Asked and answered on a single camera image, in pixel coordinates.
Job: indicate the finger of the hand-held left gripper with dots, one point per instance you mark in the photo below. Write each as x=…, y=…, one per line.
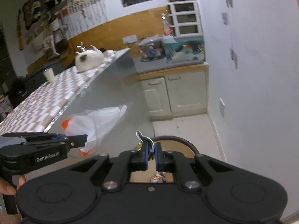
x=78, y=141
x=28, y=135

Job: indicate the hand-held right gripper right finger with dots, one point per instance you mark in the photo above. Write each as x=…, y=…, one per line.
x=159, y=156

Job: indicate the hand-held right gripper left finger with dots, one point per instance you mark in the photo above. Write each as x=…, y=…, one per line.
x=144, y=156

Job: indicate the white orange plastic bag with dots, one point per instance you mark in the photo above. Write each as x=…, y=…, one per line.
x=98, y=123

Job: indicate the brown rimmed beige trash bin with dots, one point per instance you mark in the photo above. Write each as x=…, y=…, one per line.
x=184, y=142

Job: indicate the person's left hand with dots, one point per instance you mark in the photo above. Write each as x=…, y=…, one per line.
x=7, y=189

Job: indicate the checkered tablecloth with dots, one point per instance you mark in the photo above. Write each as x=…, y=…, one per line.
x=51, y=95

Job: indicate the black countertop appliance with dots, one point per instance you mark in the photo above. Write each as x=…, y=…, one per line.
x=30, y=84

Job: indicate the narrow cream cabinet door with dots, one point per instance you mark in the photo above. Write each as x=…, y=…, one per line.
x=155, y=98

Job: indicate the white baseboard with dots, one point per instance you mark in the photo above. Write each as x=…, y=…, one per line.
x=217, y=135

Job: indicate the white paper cup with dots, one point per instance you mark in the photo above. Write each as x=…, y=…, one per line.
x=49, y=75

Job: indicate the metal sided kitchen island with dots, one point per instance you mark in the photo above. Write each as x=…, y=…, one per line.
x=112, y=86

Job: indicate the cream floor cabinet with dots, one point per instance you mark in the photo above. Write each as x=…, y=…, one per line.
x=177, y=93

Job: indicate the wide cream cabinet door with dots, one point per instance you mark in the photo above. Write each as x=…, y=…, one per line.
x=186, y=93

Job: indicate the white ceramic teapot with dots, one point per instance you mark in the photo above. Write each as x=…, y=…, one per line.
x=90, y=59

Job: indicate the pile of countertop clutter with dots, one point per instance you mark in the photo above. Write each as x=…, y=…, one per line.
x=151, y=50

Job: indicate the white wall socket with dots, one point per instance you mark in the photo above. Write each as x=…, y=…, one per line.
x=222, y=107

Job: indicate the white wall chart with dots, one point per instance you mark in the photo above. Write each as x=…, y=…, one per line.
x=86, y=18

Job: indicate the dark wall hanging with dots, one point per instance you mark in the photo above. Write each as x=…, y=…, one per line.
x=35, y=7

